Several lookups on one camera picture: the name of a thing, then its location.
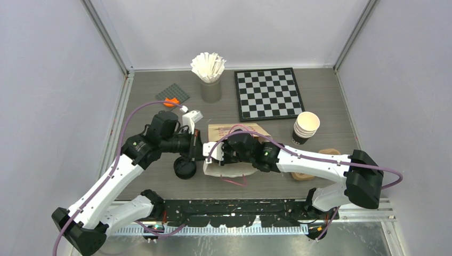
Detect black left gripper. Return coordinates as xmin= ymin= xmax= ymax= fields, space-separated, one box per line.
xmin=161 ymin=127 xmax=207 ymax=161

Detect stack of black lids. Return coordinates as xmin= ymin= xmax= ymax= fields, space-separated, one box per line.
xmin=173 ymin=157 xmax=197 ymax=180

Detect paper gift bag pink handles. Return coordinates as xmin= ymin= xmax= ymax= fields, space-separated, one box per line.
xmin=203 ymin=123 xmax=271 ymax=186

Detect stack of paper cups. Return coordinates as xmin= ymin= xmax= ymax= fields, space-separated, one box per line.
xmin=292 ymin=111 xmax=320 ymax=145

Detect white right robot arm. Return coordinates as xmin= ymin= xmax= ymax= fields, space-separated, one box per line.
xmin=220 ymin=130 xmax=384 ymax=219

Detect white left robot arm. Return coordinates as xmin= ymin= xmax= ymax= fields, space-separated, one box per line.
xmin=52 ymin=110 xmax=203 ymax=255

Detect orange plastic piece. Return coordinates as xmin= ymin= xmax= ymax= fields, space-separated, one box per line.
xmin=163 ymin=98 xmax=180 ymax=107

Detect grey straw holder cup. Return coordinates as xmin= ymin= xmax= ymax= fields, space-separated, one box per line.
xmin=200 ymin=79 xmax=222 ymax=103

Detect black white chessboard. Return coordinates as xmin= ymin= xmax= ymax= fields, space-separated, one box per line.
xmin=234 ymin=67 xmax=305 ymax=122

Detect grey lego baseplate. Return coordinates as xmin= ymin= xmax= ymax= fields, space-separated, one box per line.
xmin=156 ymin=83 xmax=190 ymax=104

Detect brown pulp cup carrier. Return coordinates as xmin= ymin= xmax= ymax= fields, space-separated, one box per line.
xmin=291 ymin=148 xmax=341 ymax=181

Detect white wrapped straws bundle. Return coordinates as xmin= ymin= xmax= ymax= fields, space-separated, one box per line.
xmin=190 ymin=52 xmax=226 ymax=84

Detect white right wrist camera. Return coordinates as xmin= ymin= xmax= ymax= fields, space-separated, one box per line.
xmin=203 ymin=141 xmax=224 ymax=166

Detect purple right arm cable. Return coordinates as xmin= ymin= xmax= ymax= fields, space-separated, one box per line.
xmin=206 ymin=130 xmax=404 ymax=241

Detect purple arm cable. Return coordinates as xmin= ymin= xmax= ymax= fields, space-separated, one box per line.
xmin=206 ymin=130 xmax=404 ymax=241
xmin=52 ymin=101 xmax=186 ymax=256

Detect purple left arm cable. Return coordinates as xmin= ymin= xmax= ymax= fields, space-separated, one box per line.
xmin=52 ymin=101 xmax=186 ymax=256

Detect aluminium frame rail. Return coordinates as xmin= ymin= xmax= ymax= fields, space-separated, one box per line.
xmin=108 ymin=201 xmax=396 ymax=239

